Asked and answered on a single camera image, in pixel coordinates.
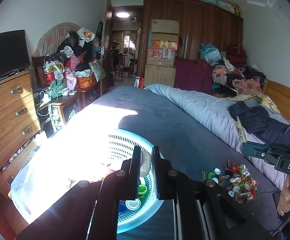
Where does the white bottle cap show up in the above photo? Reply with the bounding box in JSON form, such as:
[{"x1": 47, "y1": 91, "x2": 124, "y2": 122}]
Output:
[{"x1": 139, "y1": 151, "x2": 152, "y2": 177}]

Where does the person's right hand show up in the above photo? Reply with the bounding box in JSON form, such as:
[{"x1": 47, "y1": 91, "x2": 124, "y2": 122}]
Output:
[{"x1": 277, "y1": 175, "x2": 290, "y2": 216}]

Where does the green bottle cap in basket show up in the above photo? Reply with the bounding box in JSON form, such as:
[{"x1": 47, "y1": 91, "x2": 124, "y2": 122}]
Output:
[{"x1": 137, "y1": 184, "x2": 148, "y2": 199}]

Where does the white cap in basket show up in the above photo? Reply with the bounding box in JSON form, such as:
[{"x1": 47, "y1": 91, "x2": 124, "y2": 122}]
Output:
[{"x1": 125, "y1": 198, "x2": 141, "y2": 211}]

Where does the dark blue bed sheet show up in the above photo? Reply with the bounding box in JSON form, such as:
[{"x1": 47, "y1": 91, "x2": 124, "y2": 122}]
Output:
[{"x1": 18, "y1": 86, "x2": 278, "y2": 239}]

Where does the navy padded jacket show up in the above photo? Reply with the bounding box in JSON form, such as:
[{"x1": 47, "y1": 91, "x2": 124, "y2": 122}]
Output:
[{"x1": 228, "y1": 101, "x2": 290, "y2": 146}]

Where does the light blue duvet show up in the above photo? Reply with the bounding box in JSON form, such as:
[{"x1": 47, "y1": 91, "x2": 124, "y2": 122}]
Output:
[{"x1": 145, "y1": 83, "x2": 290, "y2": 191}]

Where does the wooden headboard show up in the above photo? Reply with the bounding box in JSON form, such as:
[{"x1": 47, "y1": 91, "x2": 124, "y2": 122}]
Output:
[{"x1": 263, "y1": 80, "x2": 290, "y2": 121}]

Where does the red floral pillow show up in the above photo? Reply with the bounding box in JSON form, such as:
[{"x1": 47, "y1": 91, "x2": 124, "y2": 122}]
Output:
[{"x1": 232, "y1": 78, "x2": 262, "y2": 95}]

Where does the light blue perforated basket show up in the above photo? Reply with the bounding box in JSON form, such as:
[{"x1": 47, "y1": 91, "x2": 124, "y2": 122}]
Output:
[{"x1": 10, "y1": 129, "x2": 153, "y2": 224}]

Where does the orange bag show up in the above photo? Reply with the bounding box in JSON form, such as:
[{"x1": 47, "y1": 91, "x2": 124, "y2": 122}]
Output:
[{"x1": 76, "y1": 75, "x2": 97, "y2": 88}]

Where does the bottom plain cardboard box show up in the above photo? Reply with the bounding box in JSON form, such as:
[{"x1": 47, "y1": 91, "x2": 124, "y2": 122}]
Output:
[{"x1": 144, "y1": 65, "x2": 176, "y2": 87}]

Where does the plain cardboard box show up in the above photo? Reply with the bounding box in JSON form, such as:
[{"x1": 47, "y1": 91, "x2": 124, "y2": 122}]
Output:
[
  {"x1": 151, "y1": 20, "x2": 180, "y2": 35},
  {"x1": 144, "y1": 65, "x2": 176, "y2": 87}
]

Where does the dark wooden side table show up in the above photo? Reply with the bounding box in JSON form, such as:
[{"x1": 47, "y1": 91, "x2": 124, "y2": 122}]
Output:
[{"x1": 34, "y1": 81, "x2": 102, "y2": 134}]

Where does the magenta cloth pile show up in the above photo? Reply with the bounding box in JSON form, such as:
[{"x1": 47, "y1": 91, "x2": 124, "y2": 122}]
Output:
[{"x1": 174, "y1": 59, "x2": 213, "y2": 94}]

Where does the red printed cardboard box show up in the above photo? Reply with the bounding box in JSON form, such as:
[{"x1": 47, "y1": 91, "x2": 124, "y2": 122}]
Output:
[{"x1": 146, "y1": 47, "x2": 176, "y2": 68}]

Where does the wooden chest of drawers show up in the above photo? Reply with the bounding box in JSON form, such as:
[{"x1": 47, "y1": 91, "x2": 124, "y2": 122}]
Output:
[{"x1": 0, "y1": 70, "x2": 41, "y2": 197}]

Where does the orange printed cardboard box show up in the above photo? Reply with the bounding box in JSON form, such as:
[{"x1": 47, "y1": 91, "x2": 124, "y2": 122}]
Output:
[{"x1": 150, "y1": 33, "x2": 179, "y2": 50}]

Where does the wooden room door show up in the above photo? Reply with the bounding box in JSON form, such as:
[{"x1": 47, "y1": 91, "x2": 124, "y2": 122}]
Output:
[{"x1": 100, "y1": 0, "x2": 113, "y2": 94}]

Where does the top plain cardboard box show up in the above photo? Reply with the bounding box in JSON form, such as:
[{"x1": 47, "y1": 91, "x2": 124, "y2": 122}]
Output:
[{"x1": 151, "y1": 20, "x2": 180, "y2": 35}]

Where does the white ceiling fan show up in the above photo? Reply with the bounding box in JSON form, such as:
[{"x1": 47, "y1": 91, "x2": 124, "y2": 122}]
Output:
[{"x1": 246, "y1": 0, "x2": 278, "y2": 8}]

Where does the dark wooden wardrobe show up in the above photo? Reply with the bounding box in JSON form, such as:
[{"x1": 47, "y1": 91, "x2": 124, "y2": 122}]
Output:
[{"x1": 137, "y1": 0, "x2": 243, "y2": 77}]

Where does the round ceiling light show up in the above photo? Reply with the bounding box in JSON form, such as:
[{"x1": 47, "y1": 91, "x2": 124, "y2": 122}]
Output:
[{"x1": 116, "y1": 11, "x2": 130, "y2": 18}]

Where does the black flat television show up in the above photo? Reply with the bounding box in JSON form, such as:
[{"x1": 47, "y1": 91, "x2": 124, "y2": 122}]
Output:
[{"x1": 0, "y1": 30, "x2": 30, "y2": 77}]

